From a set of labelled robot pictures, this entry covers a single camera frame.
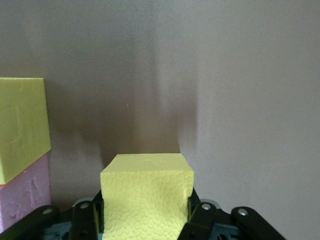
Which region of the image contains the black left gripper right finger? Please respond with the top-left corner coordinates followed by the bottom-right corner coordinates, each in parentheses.
top-left (177, 189), bottom-right (217, 240)

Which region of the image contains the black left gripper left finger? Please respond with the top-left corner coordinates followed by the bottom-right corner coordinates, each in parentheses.
top-left (68, 190), bottom-right (105, 240)

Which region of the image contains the yellow foam cube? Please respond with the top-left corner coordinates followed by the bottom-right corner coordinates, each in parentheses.
top-left (99, 153), bottom-right (195, 240)
top-left (0, 77), bottom-right (52, 186)

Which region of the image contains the pink foam cube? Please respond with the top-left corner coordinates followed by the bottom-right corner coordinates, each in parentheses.
top-left (0, 153), bottom-right (52, 232)

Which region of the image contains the brown table cover sheet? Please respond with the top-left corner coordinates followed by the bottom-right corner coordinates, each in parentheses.
top-left (0, 0), bottom-right (320, 240)

